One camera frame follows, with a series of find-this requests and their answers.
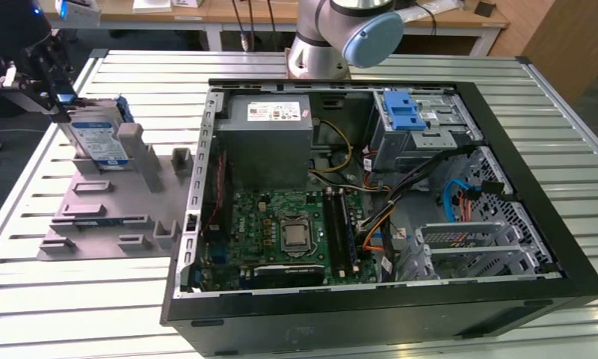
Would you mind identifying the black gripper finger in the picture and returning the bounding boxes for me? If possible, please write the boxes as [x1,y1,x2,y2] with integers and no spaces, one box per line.
[23,29,75,124]
[0,67,50,113]

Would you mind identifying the black desk cable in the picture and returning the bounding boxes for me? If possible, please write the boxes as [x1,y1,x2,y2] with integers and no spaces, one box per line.
[422,7,439,37]

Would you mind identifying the hard disk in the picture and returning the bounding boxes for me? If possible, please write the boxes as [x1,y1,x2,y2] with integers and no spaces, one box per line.
[53,95,133,173]

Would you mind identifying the blue plastic drive latch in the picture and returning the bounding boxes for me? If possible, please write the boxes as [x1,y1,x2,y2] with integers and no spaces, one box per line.
[382,91,422,132]

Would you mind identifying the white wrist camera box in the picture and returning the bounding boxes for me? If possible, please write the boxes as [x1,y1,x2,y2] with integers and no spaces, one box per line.
[53,0,101,28]

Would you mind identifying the wooden desk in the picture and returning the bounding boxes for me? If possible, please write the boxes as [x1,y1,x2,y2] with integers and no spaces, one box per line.
[49,0,510,52]

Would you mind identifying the blue SATA wire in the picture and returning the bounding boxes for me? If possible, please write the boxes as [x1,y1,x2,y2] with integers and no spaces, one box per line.
[442,178,480,226]

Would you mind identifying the silver disk bay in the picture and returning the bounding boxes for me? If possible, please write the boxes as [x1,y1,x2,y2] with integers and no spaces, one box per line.
[411,222,554,282]

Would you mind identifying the green motherboard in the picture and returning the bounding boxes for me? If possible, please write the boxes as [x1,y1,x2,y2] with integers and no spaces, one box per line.
[198,188,380,292]

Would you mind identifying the black cable bundle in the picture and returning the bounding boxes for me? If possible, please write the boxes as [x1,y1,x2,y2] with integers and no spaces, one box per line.
[376,145,480,227]

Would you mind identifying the red orange power wires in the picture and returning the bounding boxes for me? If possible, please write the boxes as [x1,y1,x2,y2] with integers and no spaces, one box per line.
[456,188,476,225]

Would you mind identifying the CPU socket with metal frame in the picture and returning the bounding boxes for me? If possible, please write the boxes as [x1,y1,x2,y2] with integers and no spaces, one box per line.
[275,215,320,260]

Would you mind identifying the grey power supply unit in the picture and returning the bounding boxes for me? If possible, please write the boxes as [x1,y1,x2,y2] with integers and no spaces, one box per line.
[215,93,314,191]

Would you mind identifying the black power connector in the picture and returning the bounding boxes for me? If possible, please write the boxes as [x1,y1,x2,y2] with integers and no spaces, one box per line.
[480,179,516,201]

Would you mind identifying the silver CPU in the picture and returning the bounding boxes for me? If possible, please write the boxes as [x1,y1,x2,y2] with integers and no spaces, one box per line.
[280,224,312,246]

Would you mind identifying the yellow wire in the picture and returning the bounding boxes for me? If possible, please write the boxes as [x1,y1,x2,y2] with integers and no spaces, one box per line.
[310,118,354,174]

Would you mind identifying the black open PC case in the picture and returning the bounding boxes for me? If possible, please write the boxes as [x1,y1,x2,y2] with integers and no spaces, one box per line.
[159,77,598,356]

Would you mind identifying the grey optical drive cage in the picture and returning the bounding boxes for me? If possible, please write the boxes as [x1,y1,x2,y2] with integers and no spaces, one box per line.
[370,89,483,174]

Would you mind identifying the wooden cabinet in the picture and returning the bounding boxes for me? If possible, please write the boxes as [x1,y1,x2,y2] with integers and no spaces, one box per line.
[488,0,598,102]

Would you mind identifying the orange SATA wire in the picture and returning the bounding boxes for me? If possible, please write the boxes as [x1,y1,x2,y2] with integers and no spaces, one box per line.
[362,219,395,252]

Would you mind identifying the red wire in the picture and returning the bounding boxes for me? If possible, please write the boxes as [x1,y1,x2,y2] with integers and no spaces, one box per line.
[206,150,228,230]

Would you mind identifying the grey parts rack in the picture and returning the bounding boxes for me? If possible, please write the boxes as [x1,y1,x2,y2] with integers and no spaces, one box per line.
[35,123,195,262]

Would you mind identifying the grey black wire bundle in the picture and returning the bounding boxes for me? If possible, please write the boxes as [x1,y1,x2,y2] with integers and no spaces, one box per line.
[307,170,382,192]

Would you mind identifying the black graphics card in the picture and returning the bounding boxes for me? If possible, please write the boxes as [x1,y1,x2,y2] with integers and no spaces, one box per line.
[251,263,326,289]

